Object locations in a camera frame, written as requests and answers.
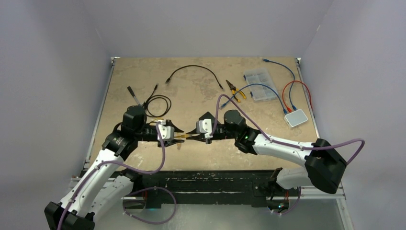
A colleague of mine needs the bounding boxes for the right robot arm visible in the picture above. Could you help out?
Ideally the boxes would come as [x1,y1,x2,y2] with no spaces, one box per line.
[187,110,348,195]

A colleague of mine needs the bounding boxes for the coiled black cable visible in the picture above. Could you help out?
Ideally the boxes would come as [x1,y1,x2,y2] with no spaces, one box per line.
[143,84,172,119]

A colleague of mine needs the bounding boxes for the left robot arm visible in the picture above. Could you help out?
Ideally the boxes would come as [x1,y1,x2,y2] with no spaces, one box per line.
[45,105,182,230]

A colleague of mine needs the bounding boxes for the long black cable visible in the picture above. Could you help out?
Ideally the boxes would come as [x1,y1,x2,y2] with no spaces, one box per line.
[165,65,224,91]

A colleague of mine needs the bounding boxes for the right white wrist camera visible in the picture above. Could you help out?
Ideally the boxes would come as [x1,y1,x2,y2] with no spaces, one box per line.
[196,118,213,136]

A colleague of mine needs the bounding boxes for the small grey hammer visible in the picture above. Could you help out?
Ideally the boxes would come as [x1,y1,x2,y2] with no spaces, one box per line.
[127,86,141,106]

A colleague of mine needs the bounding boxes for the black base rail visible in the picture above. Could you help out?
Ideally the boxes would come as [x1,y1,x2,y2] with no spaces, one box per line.
[109,169,300,210]

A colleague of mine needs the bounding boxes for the red ethernet cable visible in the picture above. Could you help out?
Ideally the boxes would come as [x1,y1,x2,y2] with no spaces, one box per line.
[282,80,313,112]

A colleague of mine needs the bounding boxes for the clear plastic organizer box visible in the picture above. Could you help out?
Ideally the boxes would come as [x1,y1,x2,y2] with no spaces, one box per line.
[243,68,279,101]

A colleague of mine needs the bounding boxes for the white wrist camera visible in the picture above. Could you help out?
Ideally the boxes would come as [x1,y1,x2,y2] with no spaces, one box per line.
[196,118,213,136]
[157,119,175,141]

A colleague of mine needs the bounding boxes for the white network switch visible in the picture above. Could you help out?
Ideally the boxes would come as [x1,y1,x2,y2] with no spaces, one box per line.
[284,109,308,128]

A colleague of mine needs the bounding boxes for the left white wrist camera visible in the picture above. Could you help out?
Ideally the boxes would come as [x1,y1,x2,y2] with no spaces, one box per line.
[157,119,175,141]

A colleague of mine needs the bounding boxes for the short blue ethernet cable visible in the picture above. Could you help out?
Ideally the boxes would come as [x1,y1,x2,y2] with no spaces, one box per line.
[220,83,289,115]

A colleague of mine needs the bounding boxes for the yellow handled pliers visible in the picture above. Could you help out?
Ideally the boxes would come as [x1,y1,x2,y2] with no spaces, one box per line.
[226,80,247,103]

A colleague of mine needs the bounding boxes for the long blue ethernet cable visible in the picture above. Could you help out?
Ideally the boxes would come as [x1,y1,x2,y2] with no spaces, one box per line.
[262,58,298,111]

